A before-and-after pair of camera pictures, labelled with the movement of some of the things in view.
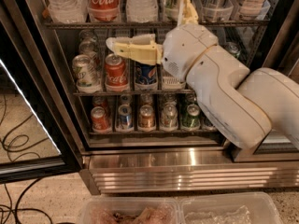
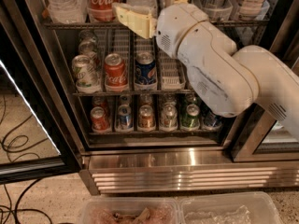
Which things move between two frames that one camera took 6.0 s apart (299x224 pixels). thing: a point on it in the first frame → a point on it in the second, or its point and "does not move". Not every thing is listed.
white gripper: (184, 49) → (175, 28)
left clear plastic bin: (131, 210) does not move
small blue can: (125, 117) does not move
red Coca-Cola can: (116, 73) does not move
